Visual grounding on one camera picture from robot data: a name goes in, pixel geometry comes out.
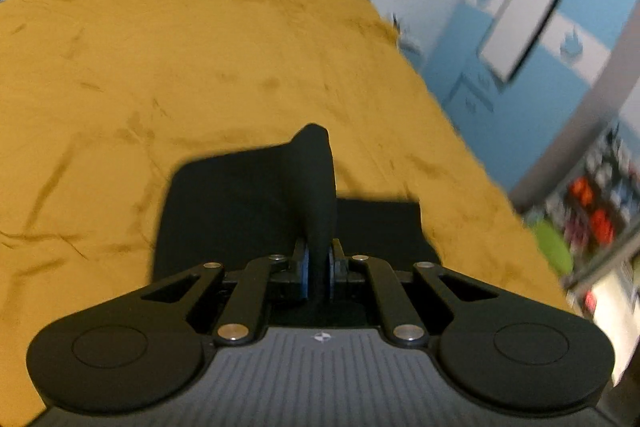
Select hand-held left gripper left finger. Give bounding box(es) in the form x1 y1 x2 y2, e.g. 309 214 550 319
141 239 310 346

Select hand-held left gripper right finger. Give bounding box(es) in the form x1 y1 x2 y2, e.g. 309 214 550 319
327 239 501 344

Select black pants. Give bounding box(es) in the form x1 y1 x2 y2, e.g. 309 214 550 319
150 123 442 329

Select green object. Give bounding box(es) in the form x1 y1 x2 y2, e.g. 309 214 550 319
532 222 574 276

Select blue wardrobe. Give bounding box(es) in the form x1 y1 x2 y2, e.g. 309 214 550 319
422 0 640 118

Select yellow quilted blanket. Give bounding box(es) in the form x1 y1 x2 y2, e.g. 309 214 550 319
0 0 594 419

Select shelf of colourful goods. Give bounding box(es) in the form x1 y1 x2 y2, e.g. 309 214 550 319
520 117 640 324

